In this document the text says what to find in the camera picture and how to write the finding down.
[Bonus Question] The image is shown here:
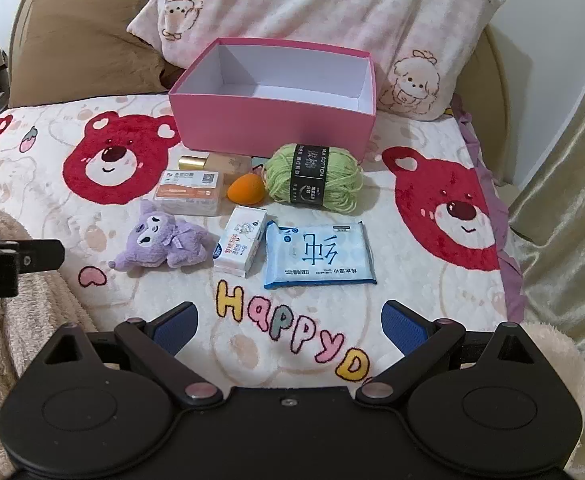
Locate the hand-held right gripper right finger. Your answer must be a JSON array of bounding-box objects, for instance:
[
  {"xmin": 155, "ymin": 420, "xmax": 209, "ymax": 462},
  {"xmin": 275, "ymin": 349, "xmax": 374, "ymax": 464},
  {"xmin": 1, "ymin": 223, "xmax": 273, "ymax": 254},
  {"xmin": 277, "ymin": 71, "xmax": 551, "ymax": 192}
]
[{"xmin": 355, "ymin": 300, "xmax": 541, "ymax": 408}]

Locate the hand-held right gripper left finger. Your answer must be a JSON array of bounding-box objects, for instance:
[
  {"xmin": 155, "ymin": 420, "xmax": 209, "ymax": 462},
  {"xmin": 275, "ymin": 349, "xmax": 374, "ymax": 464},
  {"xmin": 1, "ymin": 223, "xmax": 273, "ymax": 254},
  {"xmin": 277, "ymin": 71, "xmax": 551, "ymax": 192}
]
[{"xmin": 38, "ymin": 301, "xmax": 223, "ymax": 408}]

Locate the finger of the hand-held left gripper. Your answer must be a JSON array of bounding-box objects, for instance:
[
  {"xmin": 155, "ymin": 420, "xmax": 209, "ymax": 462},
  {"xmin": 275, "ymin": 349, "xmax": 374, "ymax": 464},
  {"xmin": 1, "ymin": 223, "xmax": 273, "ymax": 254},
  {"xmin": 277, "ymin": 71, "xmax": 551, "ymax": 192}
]
[{"xmin": 0, "ymin": 239, "xmax": 66, "ymax": 276}]

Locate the purple plush toy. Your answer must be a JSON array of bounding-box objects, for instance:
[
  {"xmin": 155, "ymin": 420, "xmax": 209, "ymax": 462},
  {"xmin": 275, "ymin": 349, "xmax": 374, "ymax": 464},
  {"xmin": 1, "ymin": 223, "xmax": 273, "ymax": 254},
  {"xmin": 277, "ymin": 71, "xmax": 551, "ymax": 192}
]
[{"xmin": 108, "ymin": 199, "xmax": 216, "ymax": 272}]

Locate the white tissue pack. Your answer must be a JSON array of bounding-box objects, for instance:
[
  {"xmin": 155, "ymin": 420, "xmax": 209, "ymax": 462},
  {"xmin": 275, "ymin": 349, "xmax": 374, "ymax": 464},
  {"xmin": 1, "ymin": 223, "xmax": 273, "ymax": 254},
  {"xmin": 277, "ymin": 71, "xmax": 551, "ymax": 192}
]
[{"xmin": 213, "ymin": 206, "xmax": 267, "ymax": 278}]

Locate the orange and white plastic box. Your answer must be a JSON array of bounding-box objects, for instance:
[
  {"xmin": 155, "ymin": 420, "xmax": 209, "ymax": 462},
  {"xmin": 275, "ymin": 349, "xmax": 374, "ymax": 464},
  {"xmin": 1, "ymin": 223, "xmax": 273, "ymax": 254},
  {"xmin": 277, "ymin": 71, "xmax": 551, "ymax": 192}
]
[{"xmin": 153, "ymin": 170, "xmax": 226, "ymax": 217}]

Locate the orange makeup sponge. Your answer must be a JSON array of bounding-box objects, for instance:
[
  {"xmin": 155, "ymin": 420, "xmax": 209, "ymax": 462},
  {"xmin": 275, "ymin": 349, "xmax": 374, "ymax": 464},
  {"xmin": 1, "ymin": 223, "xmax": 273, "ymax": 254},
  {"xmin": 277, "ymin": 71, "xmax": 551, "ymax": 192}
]
[{"xmin": 227, "ymin": 174, "xmax": 266, "ymax": 206}]

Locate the foundation bottle with gold cap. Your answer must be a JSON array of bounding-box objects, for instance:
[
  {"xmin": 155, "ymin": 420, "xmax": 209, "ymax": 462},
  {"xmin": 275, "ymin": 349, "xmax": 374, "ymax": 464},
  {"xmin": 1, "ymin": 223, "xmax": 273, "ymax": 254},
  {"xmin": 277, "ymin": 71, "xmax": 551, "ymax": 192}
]
[{"xmin": 178, "ymin": 154, "xmax": 253, "ymax": 184}]

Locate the green yarn ball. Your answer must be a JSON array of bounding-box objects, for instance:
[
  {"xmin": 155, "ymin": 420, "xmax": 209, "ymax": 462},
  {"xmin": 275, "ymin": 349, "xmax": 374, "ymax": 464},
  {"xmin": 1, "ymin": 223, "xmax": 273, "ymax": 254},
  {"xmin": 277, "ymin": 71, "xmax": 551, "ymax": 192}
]
[{"xmin": 263, "ymin": 143, "xmax": 364, "ymax": 213}]

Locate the pink cardboard box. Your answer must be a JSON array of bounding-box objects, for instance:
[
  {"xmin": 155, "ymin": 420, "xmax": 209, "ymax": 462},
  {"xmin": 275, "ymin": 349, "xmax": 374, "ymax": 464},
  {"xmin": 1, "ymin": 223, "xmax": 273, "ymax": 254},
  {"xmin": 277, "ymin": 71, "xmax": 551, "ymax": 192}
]
[{"xmin": 167, "ymin": 36, "xmax": 377, "ymax": 160}]

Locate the red bear printed blanket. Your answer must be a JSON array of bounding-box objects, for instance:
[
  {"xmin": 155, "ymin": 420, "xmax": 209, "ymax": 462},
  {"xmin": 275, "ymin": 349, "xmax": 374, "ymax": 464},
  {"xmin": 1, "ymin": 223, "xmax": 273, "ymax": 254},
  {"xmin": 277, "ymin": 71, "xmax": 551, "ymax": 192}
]
[{"xmin": 0, "ymin": 92, "xmax": 526, "ymax": 391}]

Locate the beige fluffy fabric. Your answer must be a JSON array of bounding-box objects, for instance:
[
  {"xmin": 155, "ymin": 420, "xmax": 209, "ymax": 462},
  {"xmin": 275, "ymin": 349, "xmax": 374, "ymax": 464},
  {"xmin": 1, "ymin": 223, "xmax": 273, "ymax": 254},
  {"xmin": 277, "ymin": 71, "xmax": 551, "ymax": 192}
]
[
  {"xmin": 517, "ymin": 320, "xmax": 585, "ymax": 413},
  {"xmin": 0, "ymin": 205, "xmax": 98, "ymax": 463}
]

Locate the brown pillow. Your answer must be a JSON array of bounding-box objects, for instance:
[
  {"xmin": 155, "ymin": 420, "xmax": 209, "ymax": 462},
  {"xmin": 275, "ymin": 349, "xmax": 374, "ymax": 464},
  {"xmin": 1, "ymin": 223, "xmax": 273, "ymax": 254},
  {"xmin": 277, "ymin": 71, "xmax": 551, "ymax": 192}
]
[{"xmin": 8, "ymin": 0, "xmax": 183, "ymax": 108}]

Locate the golden curtain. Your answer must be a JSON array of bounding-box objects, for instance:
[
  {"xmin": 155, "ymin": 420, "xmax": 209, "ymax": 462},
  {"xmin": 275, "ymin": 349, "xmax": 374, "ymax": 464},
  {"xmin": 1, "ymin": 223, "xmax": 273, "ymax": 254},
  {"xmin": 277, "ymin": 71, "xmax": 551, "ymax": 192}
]
[{"xmin": 507, "ymin": 25, "xmax": 585, "ymax": 361}]

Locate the pink printed pillow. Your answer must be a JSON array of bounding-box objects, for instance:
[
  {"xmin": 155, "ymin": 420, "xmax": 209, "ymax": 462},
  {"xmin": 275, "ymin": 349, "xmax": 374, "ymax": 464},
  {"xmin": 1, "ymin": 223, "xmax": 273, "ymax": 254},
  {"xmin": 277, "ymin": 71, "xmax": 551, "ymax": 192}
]
[{"xmin": 126, "ymin": 0, "xmax": 509, "ymax": 122}]

